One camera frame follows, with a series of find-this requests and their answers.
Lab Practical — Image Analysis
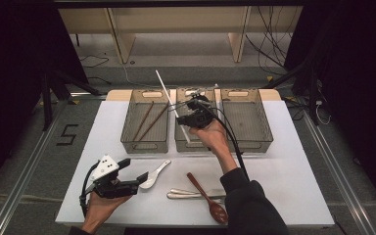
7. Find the white table mat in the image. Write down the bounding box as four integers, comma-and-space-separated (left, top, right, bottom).
55, 99, 336, 227

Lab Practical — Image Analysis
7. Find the left hand-held gripper black cable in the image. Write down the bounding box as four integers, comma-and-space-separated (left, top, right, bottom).
78, 161, 100, 217

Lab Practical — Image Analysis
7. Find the right hand-held gripper black cable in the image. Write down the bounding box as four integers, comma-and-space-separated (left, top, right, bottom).
202, 101, 251, 182

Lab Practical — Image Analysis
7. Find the black metal stand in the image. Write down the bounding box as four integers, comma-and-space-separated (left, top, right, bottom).
40, 70, 103, 131
263, 58, 321, 126

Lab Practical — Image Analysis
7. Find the brown wooden chopstick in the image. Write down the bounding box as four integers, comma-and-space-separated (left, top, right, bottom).
136, 103, 170, 143
132, 101, 155, 143

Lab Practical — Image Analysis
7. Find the aluminium floor rail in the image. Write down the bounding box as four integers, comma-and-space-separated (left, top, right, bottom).
302, 111, 376, 235
0, 92, 108, 235

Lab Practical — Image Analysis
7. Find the thin white cable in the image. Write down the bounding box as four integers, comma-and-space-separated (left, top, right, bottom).
314, 100, 332, 126

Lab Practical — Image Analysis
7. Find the white chopstick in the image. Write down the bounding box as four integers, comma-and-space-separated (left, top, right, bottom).
155, 69, 191, 144

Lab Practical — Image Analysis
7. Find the black floor cable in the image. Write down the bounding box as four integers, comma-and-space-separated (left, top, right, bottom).
78, 53, 111, 70

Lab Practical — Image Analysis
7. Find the hand-held gripper black cable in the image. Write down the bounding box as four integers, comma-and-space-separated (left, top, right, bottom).
78, 161, 100, 217
202, 101, 251, 182

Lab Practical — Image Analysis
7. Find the person's right hand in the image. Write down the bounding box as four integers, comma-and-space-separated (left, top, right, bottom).
189, 118, 233, 155

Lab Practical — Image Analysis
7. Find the black cable bundle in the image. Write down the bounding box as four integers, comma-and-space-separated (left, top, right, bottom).
244, 6, 296, 76

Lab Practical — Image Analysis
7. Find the white floor cable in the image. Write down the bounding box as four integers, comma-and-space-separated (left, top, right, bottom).
120, 62, 177, 90

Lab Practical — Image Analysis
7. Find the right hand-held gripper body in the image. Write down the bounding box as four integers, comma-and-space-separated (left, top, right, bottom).
175, 85, 218, 130

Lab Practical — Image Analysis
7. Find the person's left hand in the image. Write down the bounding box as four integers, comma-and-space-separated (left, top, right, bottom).
85, 190, 133, 227

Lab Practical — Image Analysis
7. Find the dark curtain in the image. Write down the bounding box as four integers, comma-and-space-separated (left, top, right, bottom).
283, 0, 376, 216
0, 0, 90, 201

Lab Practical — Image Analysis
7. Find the brown wooden spoon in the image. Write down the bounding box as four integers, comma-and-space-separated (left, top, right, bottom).
186, 171, 229, 225

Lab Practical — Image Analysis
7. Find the light wooden desk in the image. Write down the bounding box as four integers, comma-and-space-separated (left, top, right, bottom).
58, 6, 303, 65

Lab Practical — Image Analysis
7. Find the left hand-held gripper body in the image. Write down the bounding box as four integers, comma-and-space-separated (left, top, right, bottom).
90, 155, 140, 200

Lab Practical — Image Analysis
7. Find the white ceramic spoon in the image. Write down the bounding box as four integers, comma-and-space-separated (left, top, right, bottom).
139, 159, 172, 190

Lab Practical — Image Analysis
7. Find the grey transparent plastic bin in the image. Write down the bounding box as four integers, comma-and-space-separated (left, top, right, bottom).
174, 87, 222, 153
120, 88, 170, 155
219, 87, 274, 154

